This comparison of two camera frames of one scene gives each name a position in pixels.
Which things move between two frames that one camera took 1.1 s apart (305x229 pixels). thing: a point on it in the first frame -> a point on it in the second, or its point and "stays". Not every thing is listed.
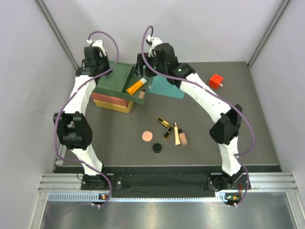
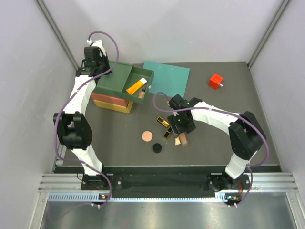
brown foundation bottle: [142, 94] stays
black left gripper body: [104, 64] stays
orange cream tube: [136, 86] stays
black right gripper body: [153, 62] -> [182, 125]
